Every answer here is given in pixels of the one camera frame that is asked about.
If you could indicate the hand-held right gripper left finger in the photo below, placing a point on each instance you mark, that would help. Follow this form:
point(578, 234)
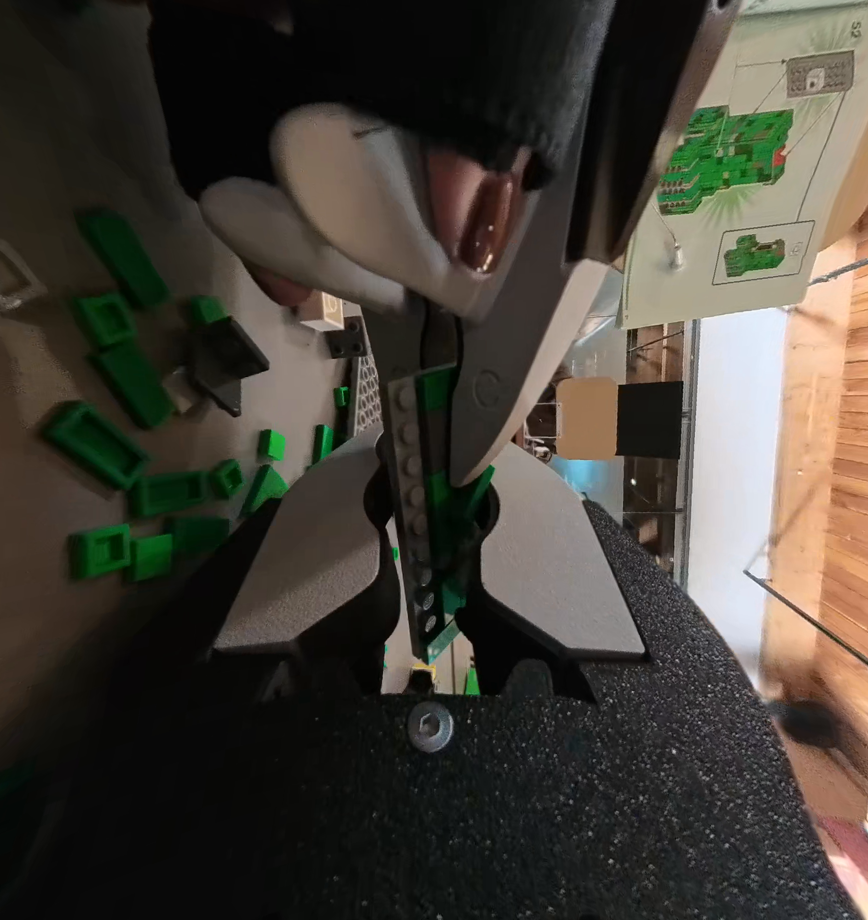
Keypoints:
point(304, 568)

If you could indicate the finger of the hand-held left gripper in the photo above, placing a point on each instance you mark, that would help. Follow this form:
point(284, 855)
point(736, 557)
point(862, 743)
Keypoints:
point(398, 345)
point(520, 359)

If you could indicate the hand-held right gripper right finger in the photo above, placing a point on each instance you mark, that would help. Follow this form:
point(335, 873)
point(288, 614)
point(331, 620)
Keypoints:
point(556, 575)

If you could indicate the grey brick plate green tiles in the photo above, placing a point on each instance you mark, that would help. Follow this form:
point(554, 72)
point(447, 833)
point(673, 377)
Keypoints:
point(412, 467)

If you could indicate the grey desk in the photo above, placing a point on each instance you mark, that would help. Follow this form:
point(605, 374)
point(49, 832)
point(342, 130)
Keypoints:
point(17, 467)

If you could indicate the person's left hand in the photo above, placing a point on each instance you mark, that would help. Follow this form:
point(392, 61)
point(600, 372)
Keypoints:
point(477, 208)

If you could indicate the small black studded brick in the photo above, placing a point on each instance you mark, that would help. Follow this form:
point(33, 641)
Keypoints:
point(347, 339)

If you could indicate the plain grey brick plate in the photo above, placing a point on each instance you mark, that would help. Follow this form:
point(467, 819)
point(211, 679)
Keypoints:
point(365, 395)

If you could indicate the tan board stand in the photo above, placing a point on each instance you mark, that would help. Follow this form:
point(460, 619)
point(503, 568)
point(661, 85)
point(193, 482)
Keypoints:
point(585, 417)

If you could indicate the white brick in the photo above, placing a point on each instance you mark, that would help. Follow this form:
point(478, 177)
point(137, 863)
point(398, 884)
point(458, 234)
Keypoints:
point(319, 309)

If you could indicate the white book stand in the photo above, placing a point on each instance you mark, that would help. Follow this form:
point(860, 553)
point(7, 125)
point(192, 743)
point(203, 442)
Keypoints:
point(677, 253)

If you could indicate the dark grey brick plate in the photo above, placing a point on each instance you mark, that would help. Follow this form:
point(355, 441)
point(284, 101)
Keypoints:
point(225, 359)

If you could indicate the open instruction booklet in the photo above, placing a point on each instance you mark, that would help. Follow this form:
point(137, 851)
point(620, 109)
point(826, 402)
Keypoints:
point(764, 230)

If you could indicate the pile of loose green bricks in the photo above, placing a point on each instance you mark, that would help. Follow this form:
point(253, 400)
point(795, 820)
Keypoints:
point(124, 251)

